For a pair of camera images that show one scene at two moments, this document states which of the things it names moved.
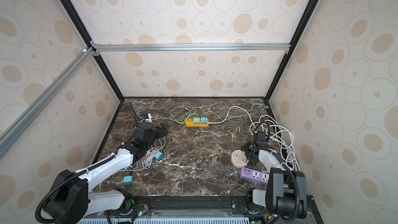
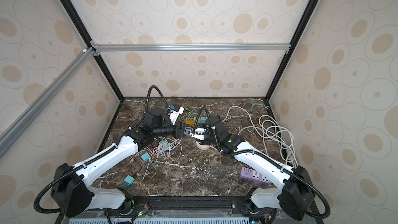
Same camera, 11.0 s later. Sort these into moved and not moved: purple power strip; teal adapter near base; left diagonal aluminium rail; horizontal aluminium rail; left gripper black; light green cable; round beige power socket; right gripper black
Moved: left gripper black; round beige power socket; right gripper black
Not moved: light green cable; left diagonal aluminium rail; horizontal aluminium rail; teal adapter near base; purple power strip
